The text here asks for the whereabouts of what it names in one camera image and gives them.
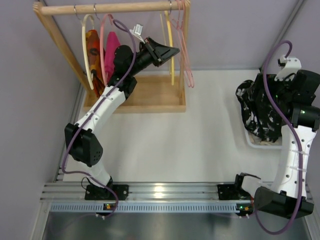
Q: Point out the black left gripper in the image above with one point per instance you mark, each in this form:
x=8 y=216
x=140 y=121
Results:
x=155 y=53

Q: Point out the yellow hanger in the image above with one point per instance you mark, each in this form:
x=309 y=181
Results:
x=168 y=41

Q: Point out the black white patterned trousers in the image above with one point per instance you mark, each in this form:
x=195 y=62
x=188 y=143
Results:
x=260 y=112

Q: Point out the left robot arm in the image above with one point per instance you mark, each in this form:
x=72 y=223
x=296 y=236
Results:
x=81 y=138

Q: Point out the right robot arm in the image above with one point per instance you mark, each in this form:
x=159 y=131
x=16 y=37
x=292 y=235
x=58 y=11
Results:
x=278 y=110

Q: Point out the empty pink hanger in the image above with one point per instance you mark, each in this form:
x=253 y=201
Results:
x=180 y=23

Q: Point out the magenta trousers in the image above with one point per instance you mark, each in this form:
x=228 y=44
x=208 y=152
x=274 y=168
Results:
x=112 y=44

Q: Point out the pink hanger with trousers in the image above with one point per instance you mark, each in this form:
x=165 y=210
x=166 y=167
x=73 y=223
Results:
x=101 y=42

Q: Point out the orange patterned trousers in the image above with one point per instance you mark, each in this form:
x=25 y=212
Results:
x=92 y=43

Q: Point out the cream hanger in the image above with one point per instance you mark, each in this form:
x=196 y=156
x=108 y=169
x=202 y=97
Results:
x=84 y=44

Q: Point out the wooden clothes rack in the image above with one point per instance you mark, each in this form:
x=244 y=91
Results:
x=153 y=93

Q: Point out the white plastic basket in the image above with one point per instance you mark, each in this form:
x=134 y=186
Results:
x=260 y=145

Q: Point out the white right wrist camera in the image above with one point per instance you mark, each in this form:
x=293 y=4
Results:
x=289 y=67

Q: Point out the grey slotted cable duct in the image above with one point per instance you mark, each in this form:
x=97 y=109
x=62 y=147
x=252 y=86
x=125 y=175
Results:
x=156 y=207

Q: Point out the aluminium mounting rail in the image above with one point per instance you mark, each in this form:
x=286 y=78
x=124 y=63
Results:
x=139 y=191

